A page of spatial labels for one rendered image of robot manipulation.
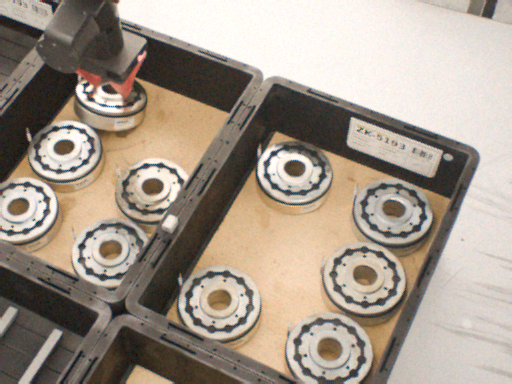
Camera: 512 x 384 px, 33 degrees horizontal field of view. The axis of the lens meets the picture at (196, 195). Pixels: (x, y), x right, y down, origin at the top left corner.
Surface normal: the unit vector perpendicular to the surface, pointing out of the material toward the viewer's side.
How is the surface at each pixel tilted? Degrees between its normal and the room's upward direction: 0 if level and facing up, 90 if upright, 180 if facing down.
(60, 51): 93
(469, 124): 0
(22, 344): 0
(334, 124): 90
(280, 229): 0
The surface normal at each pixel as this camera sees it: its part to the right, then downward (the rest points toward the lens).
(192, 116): -0.04, -0.56
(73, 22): 0.10, -0.38
